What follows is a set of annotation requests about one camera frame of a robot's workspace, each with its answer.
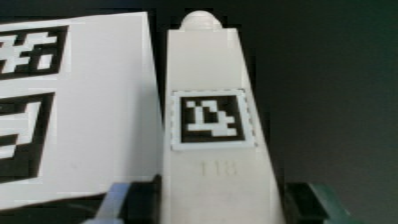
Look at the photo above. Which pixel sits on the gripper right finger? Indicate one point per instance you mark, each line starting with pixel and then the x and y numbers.
pixel 312 205

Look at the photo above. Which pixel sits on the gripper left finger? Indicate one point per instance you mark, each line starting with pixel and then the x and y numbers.
pixel 141 199

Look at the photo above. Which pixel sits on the white desk leg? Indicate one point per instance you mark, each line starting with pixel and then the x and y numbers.
pixel 219 187

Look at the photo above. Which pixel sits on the white marker sheet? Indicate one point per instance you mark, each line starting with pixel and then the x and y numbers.
pixel 81 126

